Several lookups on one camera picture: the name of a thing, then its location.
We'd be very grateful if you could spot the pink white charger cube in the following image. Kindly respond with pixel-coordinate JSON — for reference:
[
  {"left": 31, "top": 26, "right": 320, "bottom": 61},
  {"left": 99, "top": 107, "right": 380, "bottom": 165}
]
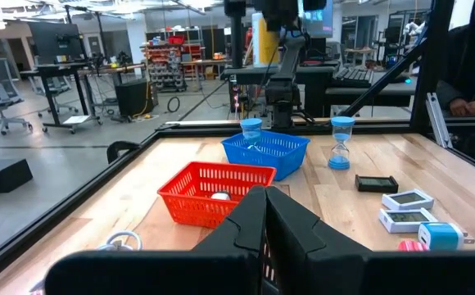
[{"left": 397, "top": 238, "right": 430, "bottom": 252}]

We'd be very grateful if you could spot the black clamp hook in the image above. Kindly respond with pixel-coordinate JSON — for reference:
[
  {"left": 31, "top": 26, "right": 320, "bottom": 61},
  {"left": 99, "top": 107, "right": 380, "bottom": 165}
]
[{"left": 106, "top": 140, "right": 141, "bottom": 165}]

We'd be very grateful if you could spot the blue capped hourglass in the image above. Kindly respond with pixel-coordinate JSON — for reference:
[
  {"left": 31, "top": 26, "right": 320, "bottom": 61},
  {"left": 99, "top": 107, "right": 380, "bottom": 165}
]
[
  {"left": 238, "top": 117, "right": 264, "bottom": 152},
  {"left": 328, "top": 116, "right": 356, "bottom": 171}
]

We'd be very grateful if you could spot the black digital clock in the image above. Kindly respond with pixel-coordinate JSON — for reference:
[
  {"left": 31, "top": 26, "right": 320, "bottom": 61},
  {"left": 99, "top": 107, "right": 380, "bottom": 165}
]
[{"left": 354, "top": 174, "right": 400, "bottom": 194}]

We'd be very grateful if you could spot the monitor with teal screen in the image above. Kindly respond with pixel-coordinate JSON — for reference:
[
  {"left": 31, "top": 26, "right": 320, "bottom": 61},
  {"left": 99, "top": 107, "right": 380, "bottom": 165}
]
[{"left": 298, "top": 0, "right": 335, "bottom": 39}]

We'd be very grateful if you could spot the red mesh plastic basket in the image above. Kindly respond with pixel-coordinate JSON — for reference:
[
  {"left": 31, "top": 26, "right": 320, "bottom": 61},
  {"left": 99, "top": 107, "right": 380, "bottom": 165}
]
[{"left": 156, "top": 161, "right": 278, "bottom": 229}]

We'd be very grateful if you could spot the white lamp power cable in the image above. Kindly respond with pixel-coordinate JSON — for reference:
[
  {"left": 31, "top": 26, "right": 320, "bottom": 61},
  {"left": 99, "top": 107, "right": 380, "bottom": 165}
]
[{"left": 28, "top": 229, "right": 143, "bottom": 294}]

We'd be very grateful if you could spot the black keyboard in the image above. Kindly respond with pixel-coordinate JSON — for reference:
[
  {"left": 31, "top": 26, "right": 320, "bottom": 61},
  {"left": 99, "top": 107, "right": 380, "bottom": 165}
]
[{"left": 330, "top": 66, "right": 374, "bottom": 88}]

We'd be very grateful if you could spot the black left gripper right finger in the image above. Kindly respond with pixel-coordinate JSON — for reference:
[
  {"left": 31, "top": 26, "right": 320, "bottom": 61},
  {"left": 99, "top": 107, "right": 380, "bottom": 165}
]
[{"left": 265, "top": 186, "right": 475, "bottom": 295}]

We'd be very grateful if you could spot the white digital clock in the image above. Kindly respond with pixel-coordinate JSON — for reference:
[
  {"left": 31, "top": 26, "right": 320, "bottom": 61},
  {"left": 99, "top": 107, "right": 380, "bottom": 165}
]
[
  {"left": 380, "top": 188, "right": 436, "bottom": 212},
  {"left": 378, "top": 206, "right": 440, "bottom": 234}
]

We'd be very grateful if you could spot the black wood-top standing desk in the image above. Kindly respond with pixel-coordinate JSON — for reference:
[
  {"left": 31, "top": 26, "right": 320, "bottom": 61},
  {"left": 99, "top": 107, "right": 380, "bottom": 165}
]
[{"left": 18, "top": 61, "right": 148, "bottom": 134}]

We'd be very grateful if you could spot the black computer tower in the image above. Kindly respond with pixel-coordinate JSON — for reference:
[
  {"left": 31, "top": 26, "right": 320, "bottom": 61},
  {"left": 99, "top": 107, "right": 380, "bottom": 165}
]
[{"left": 114, "top": 79, "right": 155, "bottom": 119}]

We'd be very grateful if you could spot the black background monitor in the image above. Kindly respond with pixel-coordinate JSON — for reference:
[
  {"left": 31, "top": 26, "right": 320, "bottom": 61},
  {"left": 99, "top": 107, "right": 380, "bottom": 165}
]
[{"left": 27, "top": 22, "right": 84, "bottom": 65}]

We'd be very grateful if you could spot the blue mesh plastic basket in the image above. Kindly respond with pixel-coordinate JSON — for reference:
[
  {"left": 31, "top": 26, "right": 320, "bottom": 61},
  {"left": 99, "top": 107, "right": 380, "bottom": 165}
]
[{"left": 219, "top": 129, "right": 311, "bottom": 182}]

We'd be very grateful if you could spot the silver aluminium bracket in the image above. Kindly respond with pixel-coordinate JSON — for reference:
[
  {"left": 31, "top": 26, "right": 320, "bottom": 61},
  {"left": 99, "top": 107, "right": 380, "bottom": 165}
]
[{"left": 425, "top": 92, "right": 454, "bottom": 149}]

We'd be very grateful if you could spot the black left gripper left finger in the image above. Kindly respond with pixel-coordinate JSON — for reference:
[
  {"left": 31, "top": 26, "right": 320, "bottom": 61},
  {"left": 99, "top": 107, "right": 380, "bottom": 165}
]
[{"left": 44, "top": 184, "right": 268, "bottom": 295}]

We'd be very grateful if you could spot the blue white charger cube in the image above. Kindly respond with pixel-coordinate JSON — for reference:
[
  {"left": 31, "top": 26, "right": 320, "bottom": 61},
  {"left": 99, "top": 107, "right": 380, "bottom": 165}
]
[{"left": 417, "top": 220, "right": 475, "bottom": 252}]

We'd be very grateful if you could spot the black mesh plastic basket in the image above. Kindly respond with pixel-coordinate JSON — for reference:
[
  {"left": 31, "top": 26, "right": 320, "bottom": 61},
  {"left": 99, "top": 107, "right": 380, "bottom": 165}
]
[{"left": 261, "top": 229, "right": 282, "bottom": 295}]

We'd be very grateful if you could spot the shelf with red bins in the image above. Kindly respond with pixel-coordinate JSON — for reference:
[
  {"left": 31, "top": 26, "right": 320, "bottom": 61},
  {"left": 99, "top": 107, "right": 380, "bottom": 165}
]
[{"left": 141, "top": 34, "right": 206, "bottom": 93}]

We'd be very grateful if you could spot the black flat floor box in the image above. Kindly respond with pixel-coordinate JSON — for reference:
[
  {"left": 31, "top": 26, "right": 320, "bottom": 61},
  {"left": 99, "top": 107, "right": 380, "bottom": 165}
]
[{"left": 0, "top": 158, "right": 34, "bottom": 194}]

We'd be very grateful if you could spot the dark grey side desk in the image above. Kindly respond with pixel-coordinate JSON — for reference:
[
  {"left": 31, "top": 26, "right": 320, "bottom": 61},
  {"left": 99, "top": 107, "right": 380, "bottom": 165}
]
[{"left": 223, "top": 63, "right": 418, "bottom": 120}]

